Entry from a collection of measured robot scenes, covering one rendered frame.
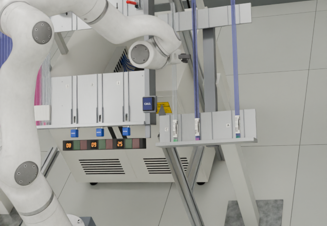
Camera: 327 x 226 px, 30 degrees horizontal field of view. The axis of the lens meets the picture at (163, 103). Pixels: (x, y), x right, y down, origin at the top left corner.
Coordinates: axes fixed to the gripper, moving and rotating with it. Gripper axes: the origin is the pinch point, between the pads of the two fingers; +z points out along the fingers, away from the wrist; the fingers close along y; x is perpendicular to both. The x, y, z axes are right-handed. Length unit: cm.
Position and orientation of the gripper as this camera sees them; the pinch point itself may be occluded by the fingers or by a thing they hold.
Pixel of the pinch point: (173, 59)
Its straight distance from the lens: 215.0
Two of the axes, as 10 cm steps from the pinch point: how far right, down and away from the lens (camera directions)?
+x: 0.7, 10.0, -0.1
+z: 3.3, -0.1, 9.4
